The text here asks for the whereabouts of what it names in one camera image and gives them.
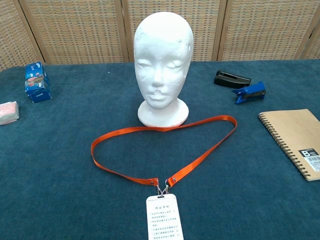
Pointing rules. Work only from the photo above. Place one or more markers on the white ID badge card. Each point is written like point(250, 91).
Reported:
point(163, 220)

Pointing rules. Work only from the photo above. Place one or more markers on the white mannequin head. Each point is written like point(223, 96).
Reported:
point(162, 62)

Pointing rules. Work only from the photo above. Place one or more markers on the teal table cloth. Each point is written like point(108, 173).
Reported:
point(62, 175)

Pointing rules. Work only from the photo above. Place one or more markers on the blue Oreo cookie box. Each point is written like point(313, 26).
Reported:
point(37, 85)

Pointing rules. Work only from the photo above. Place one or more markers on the black stapler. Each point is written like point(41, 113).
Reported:
point(230, 80)

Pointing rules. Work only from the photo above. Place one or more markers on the pink tissue pack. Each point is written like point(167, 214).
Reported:
point(8, 112)

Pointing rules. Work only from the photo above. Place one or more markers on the blue stapler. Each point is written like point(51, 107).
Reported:
point(252, 93)

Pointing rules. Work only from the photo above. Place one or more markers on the kraft spiral notebook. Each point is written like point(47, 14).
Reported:
point(292, 135)

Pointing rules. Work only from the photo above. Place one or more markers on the woven bamboo folding screen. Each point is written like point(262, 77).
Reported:
point(75, 30)

